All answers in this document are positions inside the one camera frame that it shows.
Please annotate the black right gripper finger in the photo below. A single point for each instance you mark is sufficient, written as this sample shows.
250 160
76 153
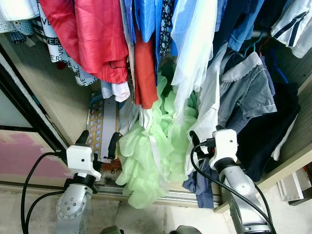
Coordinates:
195 138

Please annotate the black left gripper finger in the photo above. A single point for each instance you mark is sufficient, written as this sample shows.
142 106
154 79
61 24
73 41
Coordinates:
114 145
83 138

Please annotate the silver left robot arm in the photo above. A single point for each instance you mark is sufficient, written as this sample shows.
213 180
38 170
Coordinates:
73 209

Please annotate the orange lattice patterned board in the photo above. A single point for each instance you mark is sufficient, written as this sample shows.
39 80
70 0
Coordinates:
96 129

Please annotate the light green ruffled dress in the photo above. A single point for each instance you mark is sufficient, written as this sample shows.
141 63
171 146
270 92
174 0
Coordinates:
141 161

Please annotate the long white shirt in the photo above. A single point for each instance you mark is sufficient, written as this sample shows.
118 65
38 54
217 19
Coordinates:
209 107

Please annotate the blue denim cloth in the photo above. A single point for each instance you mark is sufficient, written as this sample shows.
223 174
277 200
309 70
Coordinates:
202 187

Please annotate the wooden wardrobe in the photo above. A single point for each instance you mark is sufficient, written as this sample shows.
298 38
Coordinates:
53 92

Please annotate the white pink-trimmed cloth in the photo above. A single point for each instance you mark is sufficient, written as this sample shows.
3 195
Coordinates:
116 91

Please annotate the sliding wardrobe door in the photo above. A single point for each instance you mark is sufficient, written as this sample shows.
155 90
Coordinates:
29 161

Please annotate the grey shirt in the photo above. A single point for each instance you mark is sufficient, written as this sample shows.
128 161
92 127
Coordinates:
243 92

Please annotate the robot left leg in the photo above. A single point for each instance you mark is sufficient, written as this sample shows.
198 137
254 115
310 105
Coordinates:
112 230

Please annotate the robot leg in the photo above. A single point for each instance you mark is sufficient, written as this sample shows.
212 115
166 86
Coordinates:
112 230
183 230

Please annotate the orange garment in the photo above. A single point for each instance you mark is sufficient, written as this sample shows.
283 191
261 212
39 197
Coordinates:
145 73

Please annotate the sheer white garment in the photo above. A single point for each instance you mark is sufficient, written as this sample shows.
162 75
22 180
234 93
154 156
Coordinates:
197 53

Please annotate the robot right leg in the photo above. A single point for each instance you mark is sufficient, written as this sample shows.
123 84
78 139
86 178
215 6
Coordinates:
183 230

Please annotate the white garment black lettering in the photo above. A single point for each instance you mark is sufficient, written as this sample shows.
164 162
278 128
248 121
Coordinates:
53 46

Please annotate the red shirt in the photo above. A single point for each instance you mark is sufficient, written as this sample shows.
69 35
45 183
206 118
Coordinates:
92 39

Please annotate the navy floral garment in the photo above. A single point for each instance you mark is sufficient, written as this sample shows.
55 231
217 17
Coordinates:
166 29

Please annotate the light blue striped shirt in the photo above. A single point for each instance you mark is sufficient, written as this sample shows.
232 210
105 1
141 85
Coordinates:
181 24

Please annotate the denim blue shirt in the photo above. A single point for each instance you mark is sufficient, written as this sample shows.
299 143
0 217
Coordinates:
239 24

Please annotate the bright blue shirt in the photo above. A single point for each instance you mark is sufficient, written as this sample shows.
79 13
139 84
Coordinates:
146 14

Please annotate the white shirt navy stripes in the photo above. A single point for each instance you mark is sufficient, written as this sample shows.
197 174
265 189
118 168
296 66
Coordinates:
295 24

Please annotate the plain white garment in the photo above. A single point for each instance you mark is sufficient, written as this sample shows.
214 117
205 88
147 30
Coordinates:
17 9

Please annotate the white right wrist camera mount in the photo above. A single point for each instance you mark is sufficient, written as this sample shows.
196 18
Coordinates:
225 144

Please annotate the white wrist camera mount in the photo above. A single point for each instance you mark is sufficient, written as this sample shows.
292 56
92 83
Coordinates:
80 158
225 144

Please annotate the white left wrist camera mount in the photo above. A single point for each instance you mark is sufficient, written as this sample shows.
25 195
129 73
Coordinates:
80 158

